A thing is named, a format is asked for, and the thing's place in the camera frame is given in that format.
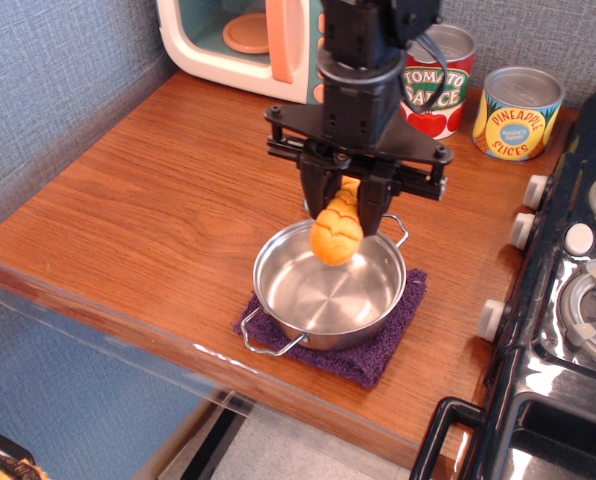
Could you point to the purple knitted cloth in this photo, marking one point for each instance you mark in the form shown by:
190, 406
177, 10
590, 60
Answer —
363, 364

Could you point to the black toy stove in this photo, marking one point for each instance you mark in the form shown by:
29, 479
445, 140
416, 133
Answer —
538, 419

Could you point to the silver pot with handles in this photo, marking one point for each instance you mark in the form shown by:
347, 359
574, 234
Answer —
323, 307

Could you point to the teal toy microwave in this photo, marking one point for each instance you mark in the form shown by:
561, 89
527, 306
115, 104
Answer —
263, 47

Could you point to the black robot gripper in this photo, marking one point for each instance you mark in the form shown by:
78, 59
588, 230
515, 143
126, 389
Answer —
358, 129

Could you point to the pineapple slices can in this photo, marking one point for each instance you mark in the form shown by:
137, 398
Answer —
517, 112

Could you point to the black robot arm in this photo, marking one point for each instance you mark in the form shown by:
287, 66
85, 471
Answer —
363, 33

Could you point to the orange plush fish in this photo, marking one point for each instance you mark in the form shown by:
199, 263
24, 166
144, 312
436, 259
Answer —
336, 234

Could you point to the tomato sauce can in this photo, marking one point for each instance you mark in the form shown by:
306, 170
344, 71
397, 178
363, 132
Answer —
435, 92

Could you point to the orange striped plush corner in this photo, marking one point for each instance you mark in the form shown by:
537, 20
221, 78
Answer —
20, 467

